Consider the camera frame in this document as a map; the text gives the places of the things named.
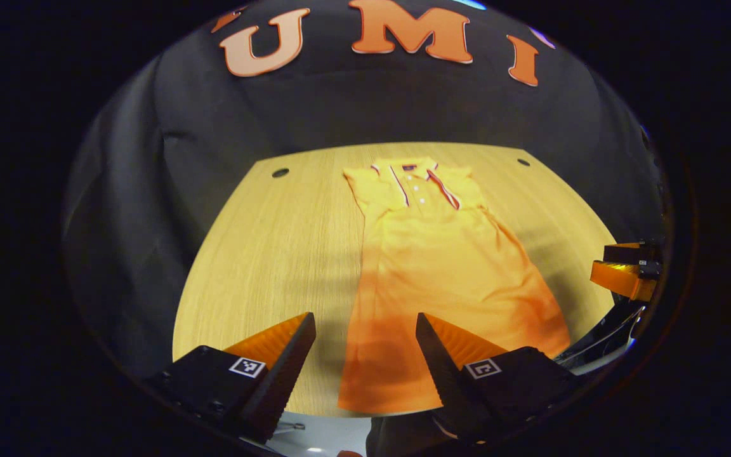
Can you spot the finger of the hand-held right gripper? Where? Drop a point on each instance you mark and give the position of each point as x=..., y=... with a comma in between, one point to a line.
x=619, y=278
x=629, y=252

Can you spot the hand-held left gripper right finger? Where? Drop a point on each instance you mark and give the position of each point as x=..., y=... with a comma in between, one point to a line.
x=445, y=381

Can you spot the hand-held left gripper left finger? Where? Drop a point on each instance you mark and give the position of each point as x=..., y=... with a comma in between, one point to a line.
x=283, y=381

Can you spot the orange T-shirt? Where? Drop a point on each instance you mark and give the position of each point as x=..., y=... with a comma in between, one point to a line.
x=441, y=273

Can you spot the black backdrop cloth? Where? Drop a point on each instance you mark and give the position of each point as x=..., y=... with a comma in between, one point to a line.
x=340, y=108

